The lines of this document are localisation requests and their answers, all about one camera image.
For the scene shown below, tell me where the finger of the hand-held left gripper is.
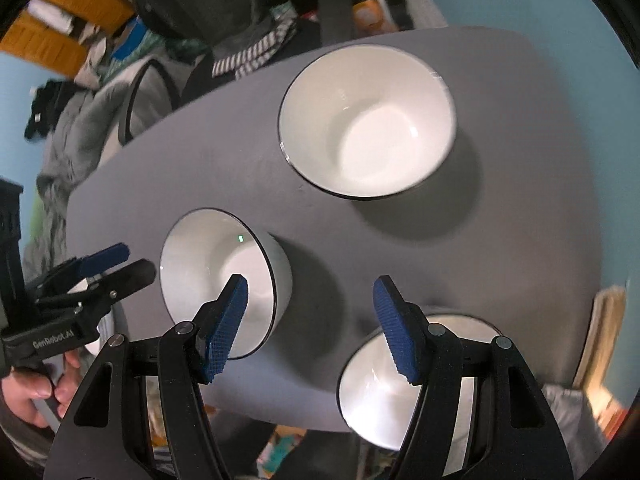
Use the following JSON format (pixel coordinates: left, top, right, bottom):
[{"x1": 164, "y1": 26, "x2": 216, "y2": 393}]
[
  {"x1": 65, "y1": 242, "x2": 131, "y2": 276},
  {"x1": 30, "y1": 258, "x2": 158, "y2": 311}
]

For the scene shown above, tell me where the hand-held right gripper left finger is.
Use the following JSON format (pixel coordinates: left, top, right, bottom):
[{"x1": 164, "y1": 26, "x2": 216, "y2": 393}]
[{"x1": 47, "y1": 274, "x2": 249, "y2": 480}]

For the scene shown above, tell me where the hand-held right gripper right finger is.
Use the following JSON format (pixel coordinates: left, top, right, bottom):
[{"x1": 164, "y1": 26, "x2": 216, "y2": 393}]
[{"x1": 372, "y1": 275, "x2": 573, "y2": 480}]

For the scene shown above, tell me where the white bowl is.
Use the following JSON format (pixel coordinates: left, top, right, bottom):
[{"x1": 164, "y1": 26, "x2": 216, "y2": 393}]
[
  {"x1": 160, "y1": 208, "x2": 293, "y2": 361},
  {"x1": 277, "y1": 45, "x2": 458, "y2": 200},
  {"x1": 336, "y1": 314, "x2": 506, "y2": 452}
]

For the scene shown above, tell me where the person's left forearm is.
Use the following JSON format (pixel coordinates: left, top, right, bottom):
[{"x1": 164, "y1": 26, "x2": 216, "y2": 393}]
[{"x1": 0, "y1": 400, "x2": 56, "y2": 476}]

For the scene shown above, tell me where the person's left hand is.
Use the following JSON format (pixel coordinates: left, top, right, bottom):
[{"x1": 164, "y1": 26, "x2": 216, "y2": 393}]
[{"x1": 0, "y1": 347, "x2": 83, "y2": 431}]

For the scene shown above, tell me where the green pillow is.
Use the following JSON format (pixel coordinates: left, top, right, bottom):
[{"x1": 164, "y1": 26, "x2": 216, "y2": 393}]
[{"x1": 30, "y1": 195, "x2": 51, "y2": 241}]

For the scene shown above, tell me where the black bag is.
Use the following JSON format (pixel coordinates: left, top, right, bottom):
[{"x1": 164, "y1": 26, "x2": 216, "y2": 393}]
[{"x1": 25, "y1": 77, "x2": 81, "y2": 141}]

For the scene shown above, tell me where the translucent plastic cover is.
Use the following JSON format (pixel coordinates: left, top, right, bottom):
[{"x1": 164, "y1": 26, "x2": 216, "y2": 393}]
[{"x1": 542, "y1": 382, "x2": 611, "y2": 461}]

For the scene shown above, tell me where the blue box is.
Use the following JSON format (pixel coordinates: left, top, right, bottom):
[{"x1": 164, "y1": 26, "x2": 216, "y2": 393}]
[{"x1": 112, "y1": 17, "x2": 146, "y2": 63}]

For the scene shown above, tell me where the green checked tablecloth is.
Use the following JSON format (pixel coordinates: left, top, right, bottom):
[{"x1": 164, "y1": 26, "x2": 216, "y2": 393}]
[{"x1": 142, "y1": 30, "x2": 211, "y2": 68}]

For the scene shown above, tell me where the wooden wardrobe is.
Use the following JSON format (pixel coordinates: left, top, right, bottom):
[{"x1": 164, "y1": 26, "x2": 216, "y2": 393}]
[{"x1": 0, "y1": 0, "x2": 136, "y2": 78}]

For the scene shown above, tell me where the striped scarf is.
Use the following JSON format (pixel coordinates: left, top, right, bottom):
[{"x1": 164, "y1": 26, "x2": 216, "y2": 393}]
[{"x1": 212, "y1": 17, "x2": 298, "y2": 78}]

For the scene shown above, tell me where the grey hoodie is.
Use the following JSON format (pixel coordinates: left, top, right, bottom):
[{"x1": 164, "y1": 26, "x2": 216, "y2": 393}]
[{"x1": 125, "y1": 0, "x2": 271, "y2": 51}]

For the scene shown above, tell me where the black office chair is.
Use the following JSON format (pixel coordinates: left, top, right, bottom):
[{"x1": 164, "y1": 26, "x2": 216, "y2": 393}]
[{"x1": 120, "y1": 0, "x2": 361, "y2": 146}]

